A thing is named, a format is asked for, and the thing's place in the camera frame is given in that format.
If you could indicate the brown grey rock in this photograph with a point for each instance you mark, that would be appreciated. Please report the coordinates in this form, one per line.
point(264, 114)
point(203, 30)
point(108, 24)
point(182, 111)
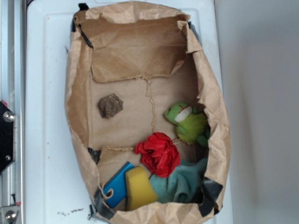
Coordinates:
point(110, 105)

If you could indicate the red crumpled paper ball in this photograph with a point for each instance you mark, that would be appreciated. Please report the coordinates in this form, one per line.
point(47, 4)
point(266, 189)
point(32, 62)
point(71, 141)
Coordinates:
point(159, 154)

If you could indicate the green plush frog toy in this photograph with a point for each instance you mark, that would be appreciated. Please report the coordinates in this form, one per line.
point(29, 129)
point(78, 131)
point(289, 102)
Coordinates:
point(191, 126)

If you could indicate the brown paper bag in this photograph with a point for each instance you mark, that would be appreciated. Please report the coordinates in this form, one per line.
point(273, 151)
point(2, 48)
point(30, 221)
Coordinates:
point(148, 56)

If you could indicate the blue plastic block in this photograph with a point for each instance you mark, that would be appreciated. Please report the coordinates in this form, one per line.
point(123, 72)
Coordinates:
point(115, 189)

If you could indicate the teal cloth towel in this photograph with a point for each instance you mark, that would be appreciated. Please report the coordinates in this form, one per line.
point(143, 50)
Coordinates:
point(182, 184)

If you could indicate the yellow sponge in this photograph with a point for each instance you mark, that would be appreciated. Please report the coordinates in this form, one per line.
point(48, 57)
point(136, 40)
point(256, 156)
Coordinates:
point(139, 189)

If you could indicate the black metal bracket plate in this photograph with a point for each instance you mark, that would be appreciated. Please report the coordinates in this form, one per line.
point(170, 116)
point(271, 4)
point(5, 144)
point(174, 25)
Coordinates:
point(7, 148)

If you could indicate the aluminium frame rail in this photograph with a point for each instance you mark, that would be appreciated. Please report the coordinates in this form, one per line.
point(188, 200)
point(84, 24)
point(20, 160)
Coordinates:
point(12, 72)

